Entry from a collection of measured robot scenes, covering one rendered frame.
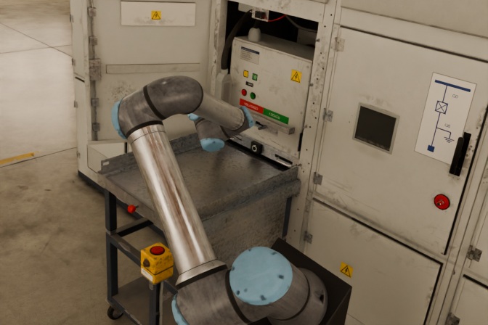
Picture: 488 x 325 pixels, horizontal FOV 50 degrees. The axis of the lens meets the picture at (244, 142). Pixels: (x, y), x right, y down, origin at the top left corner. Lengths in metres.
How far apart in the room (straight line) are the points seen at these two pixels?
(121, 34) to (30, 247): 1.52
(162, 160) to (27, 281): 1.83
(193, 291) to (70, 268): 1.87
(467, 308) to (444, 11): 1.08
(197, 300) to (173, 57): 1.48
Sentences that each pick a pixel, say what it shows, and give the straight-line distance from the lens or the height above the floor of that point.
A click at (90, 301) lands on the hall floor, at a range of 2.99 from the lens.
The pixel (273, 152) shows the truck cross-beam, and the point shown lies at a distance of 2.51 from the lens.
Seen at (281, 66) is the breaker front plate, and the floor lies 1.33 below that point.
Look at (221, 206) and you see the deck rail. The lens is 2.08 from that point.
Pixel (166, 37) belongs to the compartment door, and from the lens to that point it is 2.58.
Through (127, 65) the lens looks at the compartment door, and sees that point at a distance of 2.56.
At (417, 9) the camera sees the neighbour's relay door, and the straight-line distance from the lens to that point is 1.93.
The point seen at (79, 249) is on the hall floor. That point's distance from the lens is 3.36.
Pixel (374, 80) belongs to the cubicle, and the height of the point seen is 1.41.
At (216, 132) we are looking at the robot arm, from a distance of 2.05.
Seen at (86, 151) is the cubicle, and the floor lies 0.27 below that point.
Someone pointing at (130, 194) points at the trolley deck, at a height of 0.85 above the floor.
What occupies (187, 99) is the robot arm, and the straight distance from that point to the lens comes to 1.54.
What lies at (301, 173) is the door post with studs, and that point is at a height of 0.89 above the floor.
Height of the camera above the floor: 1.95
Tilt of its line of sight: 24 degrees down
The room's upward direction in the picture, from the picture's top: 5 degrees clockwise
